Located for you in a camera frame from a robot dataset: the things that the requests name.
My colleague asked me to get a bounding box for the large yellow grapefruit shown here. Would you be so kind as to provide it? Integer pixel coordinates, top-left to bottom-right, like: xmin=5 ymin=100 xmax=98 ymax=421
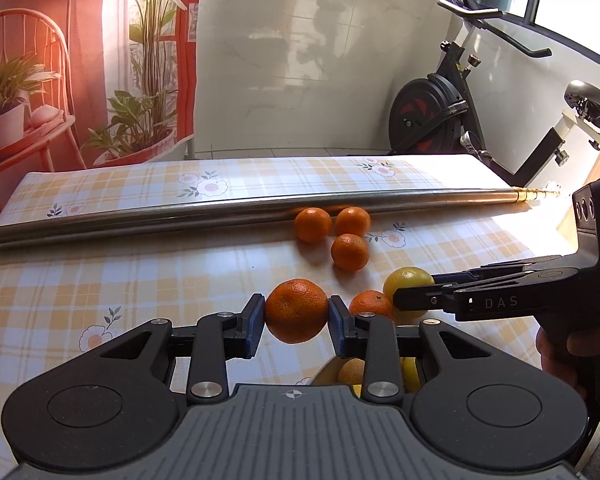
xmin=400 ymin=358 xmax=422 ymax=393

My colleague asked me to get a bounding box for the small orange mandarin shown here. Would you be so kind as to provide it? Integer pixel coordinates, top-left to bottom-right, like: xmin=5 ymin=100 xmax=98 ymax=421
xmin=264 ymin=278 xmax=328 ymax=344

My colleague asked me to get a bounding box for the person right hand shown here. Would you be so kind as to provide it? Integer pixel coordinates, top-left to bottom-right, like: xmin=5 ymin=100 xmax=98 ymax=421
xmin=535 ymin=315 xmax=600 ymax=418

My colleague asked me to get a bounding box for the beige round plate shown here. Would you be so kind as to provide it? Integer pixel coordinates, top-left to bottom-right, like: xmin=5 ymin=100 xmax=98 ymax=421
xmin=311 ymin=356 xmax=346 ymax=386

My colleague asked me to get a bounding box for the black exercise bike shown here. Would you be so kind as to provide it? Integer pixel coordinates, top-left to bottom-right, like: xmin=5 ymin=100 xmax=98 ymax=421
xmin=388 ymin=0 xmax=600 ymax=190

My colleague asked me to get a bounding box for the plaid floral tablecloth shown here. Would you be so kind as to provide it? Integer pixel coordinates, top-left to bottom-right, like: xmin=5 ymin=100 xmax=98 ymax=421
xmin=0 ymin=155 xmax=570 ymax=478

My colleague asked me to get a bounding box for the backdrop stand metal leg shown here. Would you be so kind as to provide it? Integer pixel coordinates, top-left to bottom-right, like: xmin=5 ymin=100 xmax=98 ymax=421
xmin=185 ymin=136 xmax=196 ymax=160

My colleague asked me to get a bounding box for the steel telescopic pole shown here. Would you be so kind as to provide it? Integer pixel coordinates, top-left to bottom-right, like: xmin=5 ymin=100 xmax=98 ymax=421
xmin=0 ymin=188 xmax=560 ymax=252

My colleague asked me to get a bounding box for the printed room backdrop cloth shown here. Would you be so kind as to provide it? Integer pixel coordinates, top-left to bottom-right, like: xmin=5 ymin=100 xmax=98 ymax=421
xmin=0 ymin=0 xmax=204 ymax=231

